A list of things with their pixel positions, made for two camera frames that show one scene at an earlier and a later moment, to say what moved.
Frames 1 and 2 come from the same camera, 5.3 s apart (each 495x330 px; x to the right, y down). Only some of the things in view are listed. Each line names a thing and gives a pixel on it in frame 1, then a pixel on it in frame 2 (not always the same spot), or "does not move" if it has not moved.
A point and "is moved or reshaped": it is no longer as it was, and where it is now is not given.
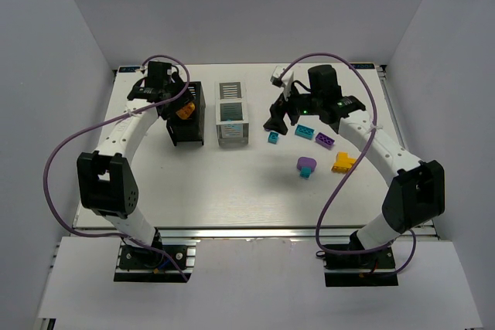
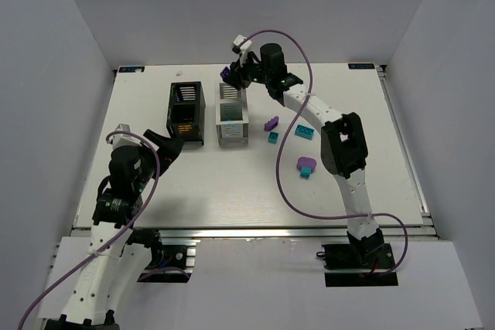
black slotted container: [191, 129] does not move
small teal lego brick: [273, 137] does not move
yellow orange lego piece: [185, 112] to [187, 127]
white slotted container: [230, 113] does not move
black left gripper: [175, 110] to [157, 153]
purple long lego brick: [325, 141] is moved or reshaped
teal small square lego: [305, 171] does not move
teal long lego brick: [304, 131] does not move
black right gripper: [285, 110] to [238, 75]
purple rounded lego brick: [306, 161] does not move
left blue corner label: [128, 69] does not move
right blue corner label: [363, 66] does not move
